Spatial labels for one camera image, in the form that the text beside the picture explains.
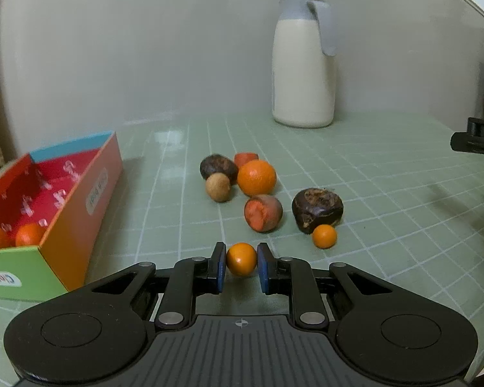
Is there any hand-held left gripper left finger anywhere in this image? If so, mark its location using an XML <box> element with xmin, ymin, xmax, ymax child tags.
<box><xmin>76</xmin><ymin>243</ymin><xmax>227</xmax><ymax>331</ymax></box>

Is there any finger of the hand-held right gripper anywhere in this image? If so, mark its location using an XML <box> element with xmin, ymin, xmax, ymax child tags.
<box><xmin>450</xmin><ymin>131</ymin><xmax>484</xmax><ymax>156</ymax></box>

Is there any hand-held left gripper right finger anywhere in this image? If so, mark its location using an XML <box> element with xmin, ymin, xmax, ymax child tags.
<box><xmin>257</xmin><ymin>243</ymin><xmax>408</xmax><ymax>329</ymax></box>

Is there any small orange kumquat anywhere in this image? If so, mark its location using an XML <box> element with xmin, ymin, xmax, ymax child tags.
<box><xmin>226</xmin><ymin>243</ymin><xmax>258</xmax><ymax>277</ymax></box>
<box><xmin>312</xmin><ymin>224</ymin><xmax>338</xmax><ymax>249</ymax></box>

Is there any red-orange peeled fruit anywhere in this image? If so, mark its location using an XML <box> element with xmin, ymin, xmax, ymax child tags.
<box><xmin>244</xmin><ymin>194</ymin><xmax>284</xmax><ymax>233</ymax></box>

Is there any brown round longan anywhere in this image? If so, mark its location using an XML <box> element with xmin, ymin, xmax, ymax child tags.
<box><xmin>205</xmin><ymin>173</ymin><xmax>231</xmax><ymax>203</ymax></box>

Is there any large orange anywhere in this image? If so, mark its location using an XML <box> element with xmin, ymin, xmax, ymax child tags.
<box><xmin>237</xmin><ymin>160</ymin><xmax>277</xmax><ymax>196</ymax></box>

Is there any colourful cardboard box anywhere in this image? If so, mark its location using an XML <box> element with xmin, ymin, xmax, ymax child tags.
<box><xmin>0</xmin><ymin>131</ymin><xmax>124</xmax><ymax>303</ymax></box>

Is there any dark purple passion fruit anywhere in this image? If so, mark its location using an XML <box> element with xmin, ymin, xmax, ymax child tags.
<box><xmin>199</xmin><ymin>154</ymin><xmax>239</xmax><ymax>181</ymax></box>

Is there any red fruit piece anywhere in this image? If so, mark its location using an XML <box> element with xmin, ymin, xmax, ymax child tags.
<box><xmin>234</xmin><ymin>152</ymin><xmax>259</xmax><ymax>169</ymax></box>

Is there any white thermos jug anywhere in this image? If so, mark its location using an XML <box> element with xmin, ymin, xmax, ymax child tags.
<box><xmin>272</xmin><ymin>0</ymin><xmax>338</xmax><ymax>129</ymax></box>

